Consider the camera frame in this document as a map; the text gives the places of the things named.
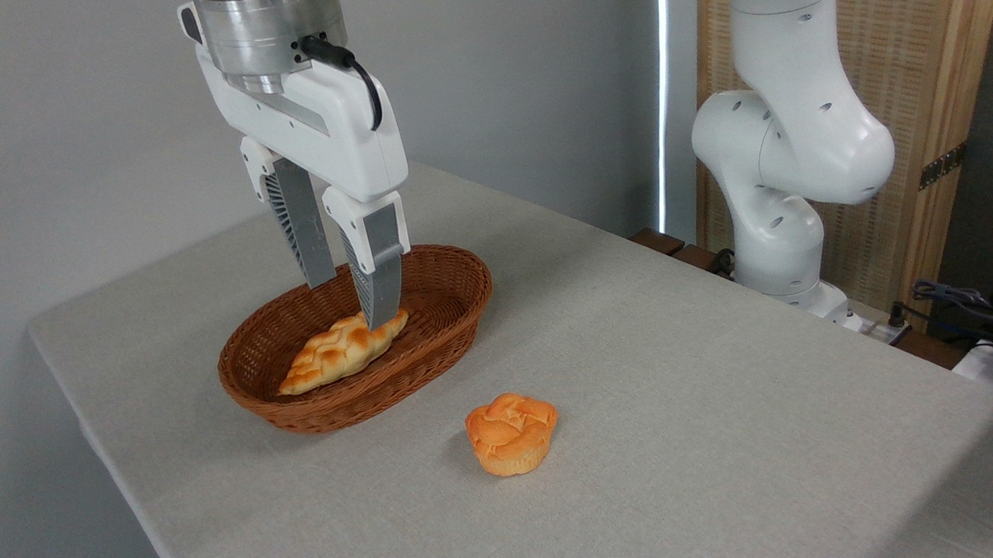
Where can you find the silver cylindrical wrist flange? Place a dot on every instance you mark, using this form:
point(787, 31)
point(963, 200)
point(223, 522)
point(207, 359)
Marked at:
point(265, 31)

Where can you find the wooden rattan folding screen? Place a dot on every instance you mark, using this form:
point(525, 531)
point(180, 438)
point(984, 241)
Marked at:
point(910, 66)

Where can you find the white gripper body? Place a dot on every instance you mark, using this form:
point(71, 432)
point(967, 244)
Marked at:
point(343, 136)

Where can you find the dark metal screen hinge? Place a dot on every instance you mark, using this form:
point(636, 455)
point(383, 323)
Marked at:
point(943, 166)

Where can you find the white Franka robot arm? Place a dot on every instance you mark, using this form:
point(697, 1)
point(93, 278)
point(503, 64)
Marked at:
point(789, 137)

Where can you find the grey tablecloth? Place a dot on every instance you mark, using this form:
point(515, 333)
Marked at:
point(716, 428)

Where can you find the long braided bread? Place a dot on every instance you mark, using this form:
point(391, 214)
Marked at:
point(334, 355)

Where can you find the white power strip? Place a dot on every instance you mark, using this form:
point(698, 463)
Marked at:
point(874, 328)

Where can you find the brown oval wicker basket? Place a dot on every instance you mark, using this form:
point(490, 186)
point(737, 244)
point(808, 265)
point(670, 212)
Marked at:
point(344, 404)

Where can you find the dark brown wooden block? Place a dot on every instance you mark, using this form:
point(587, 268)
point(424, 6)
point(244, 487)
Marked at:
point(656, 240)
point(698, 258)

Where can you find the round orange bread bun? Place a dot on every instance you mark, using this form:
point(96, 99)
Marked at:
point(510, 435)

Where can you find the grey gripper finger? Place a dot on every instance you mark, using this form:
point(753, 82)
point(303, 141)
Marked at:
point(380, 250)
point(305, 228)

